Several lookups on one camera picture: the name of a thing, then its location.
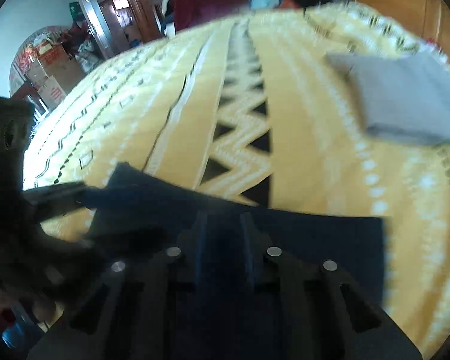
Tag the green wall sign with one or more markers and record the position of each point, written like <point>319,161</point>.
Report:
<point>76,10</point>

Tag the blue denim pants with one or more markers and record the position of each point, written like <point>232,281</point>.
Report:
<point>322,240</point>

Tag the cardboard box with red print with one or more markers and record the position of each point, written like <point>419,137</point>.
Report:
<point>54,55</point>

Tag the cardboard box with red mark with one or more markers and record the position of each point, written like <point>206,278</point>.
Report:
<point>52,93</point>

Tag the grey folded garment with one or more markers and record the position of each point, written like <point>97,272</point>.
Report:
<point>405,97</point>

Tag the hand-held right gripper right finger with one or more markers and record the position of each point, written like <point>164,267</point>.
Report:
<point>249,251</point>

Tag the brown wooden door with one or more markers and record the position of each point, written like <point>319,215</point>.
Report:
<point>127,7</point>

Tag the light wooden headboard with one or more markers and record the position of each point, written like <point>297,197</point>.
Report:
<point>401,3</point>

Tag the printed plastic bag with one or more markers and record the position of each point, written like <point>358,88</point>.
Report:
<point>90,56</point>

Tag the yellow patterned bed sheet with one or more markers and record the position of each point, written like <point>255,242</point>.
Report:
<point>315,157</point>

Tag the plain brown cardboard box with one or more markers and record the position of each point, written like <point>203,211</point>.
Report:
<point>37,73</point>

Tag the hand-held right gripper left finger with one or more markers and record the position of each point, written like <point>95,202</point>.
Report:
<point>202,251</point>

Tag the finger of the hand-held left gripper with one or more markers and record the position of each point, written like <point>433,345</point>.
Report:
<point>56,197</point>

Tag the dark wooden chair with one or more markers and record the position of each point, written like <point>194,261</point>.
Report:
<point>26,99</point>

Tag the dark red cloth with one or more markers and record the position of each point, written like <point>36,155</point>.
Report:
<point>210,3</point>

